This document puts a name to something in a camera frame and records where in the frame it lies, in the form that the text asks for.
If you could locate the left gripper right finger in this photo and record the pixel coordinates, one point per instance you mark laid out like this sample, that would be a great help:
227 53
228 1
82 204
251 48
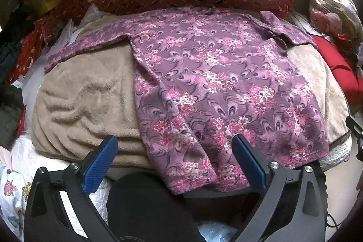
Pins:
271 179

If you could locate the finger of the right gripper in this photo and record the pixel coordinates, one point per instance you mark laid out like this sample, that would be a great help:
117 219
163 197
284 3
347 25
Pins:
356 129

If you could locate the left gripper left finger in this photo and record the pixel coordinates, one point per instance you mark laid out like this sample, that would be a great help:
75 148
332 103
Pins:
85 173

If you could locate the purple floral garment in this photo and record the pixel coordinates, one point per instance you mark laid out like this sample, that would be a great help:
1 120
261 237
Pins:
205 75

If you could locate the red cushion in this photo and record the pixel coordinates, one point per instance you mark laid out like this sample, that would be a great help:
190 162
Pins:
344 74

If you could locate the cartoon print cloth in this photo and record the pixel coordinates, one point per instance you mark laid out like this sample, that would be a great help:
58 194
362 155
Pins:
14 196

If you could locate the black dark garment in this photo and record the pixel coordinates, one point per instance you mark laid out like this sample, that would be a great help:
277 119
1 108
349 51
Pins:
141 208

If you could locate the beige fleece blanket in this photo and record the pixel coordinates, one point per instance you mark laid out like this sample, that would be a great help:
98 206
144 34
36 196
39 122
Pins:
92 95

